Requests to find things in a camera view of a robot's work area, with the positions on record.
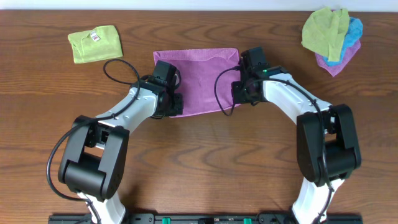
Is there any blue cloth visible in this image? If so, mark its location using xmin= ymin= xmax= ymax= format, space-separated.
xmin=323 ymin=17 xmax=363 ymax=66

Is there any folded green cloth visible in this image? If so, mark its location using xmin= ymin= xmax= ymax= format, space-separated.
xmin=68 ymin=25 xmax=123 ymax=64

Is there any large pink cloth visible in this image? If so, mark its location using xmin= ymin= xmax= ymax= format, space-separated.
xmin=153 ymin=48 xmax=240 ymax=117

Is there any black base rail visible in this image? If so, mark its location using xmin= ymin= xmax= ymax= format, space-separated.
xmin=48 ymin=213 xmax=363 ymax=224

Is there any crumpled green cloth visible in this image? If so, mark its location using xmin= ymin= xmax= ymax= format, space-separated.
xmin=302 ymin=7 xmax=349 ymax=62

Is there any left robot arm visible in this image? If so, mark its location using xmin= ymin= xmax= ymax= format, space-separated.
xmin=56 ymin=60 xmax=183 ymax=223

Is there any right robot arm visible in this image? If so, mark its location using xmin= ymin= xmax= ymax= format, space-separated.
xmin=231 ymin=47 xmax=363 ymax=223

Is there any small pink cloth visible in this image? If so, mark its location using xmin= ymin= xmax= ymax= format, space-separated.
xmin=315 ymin=40 xmax=361 ymax=77

